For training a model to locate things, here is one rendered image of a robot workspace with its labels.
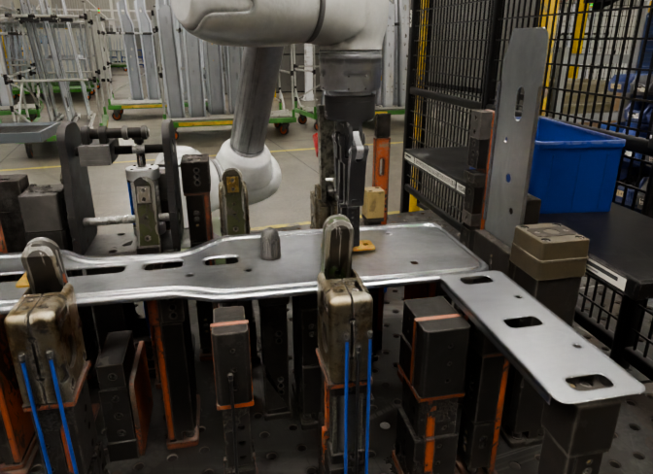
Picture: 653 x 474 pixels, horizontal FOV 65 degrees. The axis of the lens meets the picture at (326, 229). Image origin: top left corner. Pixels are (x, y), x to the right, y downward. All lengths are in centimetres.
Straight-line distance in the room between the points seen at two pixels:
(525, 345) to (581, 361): 6
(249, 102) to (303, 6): 78
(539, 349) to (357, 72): 42
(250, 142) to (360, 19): 83
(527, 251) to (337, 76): 37
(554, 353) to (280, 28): 49
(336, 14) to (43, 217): 60
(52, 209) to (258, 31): 51
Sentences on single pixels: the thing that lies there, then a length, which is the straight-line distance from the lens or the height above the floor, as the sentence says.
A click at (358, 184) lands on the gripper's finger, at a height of 112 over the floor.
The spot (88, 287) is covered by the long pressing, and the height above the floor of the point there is 100.
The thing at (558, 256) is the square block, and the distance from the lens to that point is 79.
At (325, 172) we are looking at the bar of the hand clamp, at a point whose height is 110.
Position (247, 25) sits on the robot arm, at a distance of 65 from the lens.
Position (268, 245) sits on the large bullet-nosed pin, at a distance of 80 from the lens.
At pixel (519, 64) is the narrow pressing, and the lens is 88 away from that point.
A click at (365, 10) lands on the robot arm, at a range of 73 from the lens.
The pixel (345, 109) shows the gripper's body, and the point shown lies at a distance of 74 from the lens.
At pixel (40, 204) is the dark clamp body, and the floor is 106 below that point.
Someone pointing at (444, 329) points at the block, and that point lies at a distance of 67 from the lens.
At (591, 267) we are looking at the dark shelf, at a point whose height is 101.
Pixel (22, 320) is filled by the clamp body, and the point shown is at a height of 104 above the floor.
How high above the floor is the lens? 132
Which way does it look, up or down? 20 degrees down
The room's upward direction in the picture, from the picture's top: straight up
